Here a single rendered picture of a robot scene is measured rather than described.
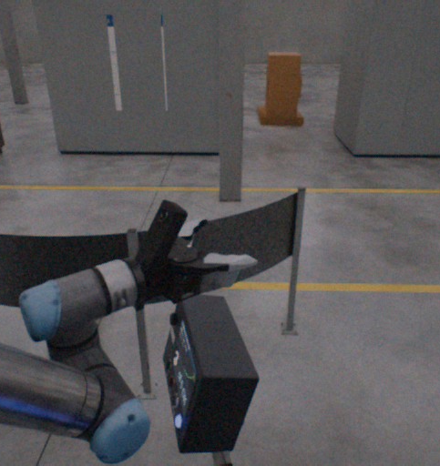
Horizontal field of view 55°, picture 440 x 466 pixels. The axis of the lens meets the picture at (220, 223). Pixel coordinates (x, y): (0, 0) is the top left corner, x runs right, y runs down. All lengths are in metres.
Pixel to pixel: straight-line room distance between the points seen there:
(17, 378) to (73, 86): 6.06
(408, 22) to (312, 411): 5.09
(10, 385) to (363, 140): 6.16
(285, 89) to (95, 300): 7.73
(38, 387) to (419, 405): 2.27
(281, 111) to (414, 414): 6.55
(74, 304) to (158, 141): 5.76
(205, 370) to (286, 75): 7.61
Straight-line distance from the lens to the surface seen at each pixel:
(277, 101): 8.25
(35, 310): 0.62
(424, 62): 6.49
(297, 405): 2.43
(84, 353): 0.66
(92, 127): 6.50
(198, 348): 0.82
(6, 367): 0.50
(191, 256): 0.68
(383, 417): 2.49
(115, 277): 0.64
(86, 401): 0.56
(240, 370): 0.81
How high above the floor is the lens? 1.80
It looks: 26 degrees down
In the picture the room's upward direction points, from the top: straight up
